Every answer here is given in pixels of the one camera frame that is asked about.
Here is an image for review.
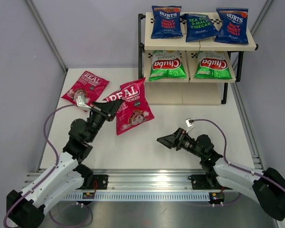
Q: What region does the pink real chips bag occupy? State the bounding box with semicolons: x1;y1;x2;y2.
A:
61;71;110;106
104;78;154;135

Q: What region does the green Chuba bag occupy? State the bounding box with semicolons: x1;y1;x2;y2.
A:
194;51;232;80
149;50;187;81

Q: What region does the blue Burts chilli bag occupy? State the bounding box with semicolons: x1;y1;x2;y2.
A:
214;8;249;45
151;5;183;39

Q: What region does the blue Burts sea salt bag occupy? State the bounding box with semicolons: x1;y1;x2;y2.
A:
181;13;219;43

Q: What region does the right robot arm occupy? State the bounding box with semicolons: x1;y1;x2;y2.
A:
157;128;285;221

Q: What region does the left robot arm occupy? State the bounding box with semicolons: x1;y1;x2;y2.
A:
3;96;123;228

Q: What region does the beige three-tier shelf rack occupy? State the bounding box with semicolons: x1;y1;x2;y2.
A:
138;12;258;105

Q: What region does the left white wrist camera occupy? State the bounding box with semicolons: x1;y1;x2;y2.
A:
76;95;91;110

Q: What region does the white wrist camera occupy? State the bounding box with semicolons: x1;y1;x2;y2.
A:
185;118;194;133
76;95;91;110

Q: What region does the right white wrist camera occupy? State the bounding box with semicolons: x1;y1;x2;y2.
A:
185;118;194;133

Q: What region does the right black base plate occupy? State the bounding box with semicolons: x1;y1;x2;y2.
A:
187;173;232;191

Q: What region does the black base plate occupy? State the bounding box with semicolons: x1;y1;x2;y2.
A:
187;173;232;191
81;174;109;190

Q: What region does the aluminium mounting rail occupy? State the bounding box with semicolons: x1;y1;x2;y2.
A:
21;168;281;193

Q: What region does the white slotted cable duct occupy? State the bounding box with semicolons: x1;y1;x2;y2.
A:
63;191;210;202

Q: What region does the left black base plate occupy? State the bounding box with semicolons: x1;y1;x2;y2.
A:
81;174;109;190

